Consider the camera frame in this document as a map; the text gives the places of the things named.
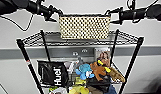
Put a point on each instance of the pale woven basket white lining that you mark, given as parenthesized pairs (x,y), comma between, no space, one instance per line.
(84,27)

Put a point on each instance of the box with portrait print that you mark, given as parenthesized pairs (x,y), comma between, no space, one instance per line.
(102,56)

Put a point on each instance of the grey printed box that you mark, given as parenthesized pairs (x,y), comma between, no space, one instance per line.
(81,56)

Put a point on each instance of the orange plush toy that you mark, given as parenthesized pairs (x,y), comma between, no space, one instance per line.
(101,70)

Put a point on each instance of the black bag white print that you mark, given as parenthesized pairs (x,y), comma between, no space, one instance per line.
(53,74)

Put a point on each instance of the blue plush toy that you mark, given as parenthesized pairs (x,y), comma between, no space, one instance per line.
(84,71)

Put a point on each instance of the black pouch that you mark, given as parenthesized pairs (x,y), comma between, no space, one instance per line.
(97,85)

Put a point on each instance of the blue bag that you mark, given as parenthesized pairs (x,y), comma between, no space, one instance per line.
(112,90)

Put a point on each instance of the white printed box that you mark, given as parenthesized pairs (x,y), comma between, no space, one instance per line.
(59,91)

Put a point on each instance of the yellow plush toy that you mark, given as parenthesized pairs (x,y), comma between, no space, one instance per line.
(78,90)

